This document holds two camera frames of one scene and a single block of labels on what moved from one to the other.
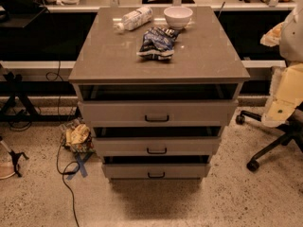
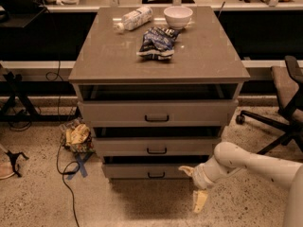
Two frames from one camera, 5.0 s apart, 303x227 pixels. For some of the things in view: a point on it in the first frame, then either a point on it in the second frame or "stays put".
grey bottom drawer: x=156 y=170 stays put
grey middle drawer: x=154 y=147 stays put
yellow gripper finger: x=272 y=37 -> x=188 y=170
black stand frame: x=20 y=107 stays put
